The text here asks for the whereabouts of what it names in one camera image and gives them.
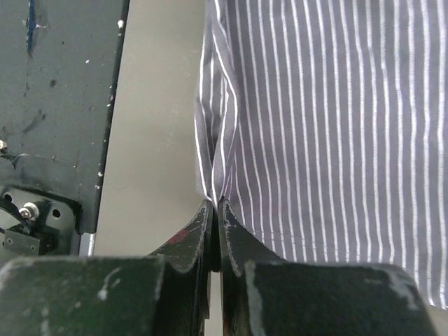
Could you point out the grey striped underwear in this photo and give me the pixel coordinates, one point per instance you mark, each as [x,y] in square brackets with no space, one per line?
[324,124]

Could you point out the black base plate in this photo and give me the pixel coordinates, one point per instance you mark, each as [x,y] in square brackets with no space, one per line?
[60,62]

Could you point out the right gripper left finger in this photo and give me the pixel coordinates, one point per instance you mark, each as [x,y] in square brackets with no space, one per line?
[164,293]

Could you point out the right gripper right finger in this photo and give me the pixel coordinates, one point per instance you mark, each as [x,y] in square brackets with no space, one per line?
[264,294]

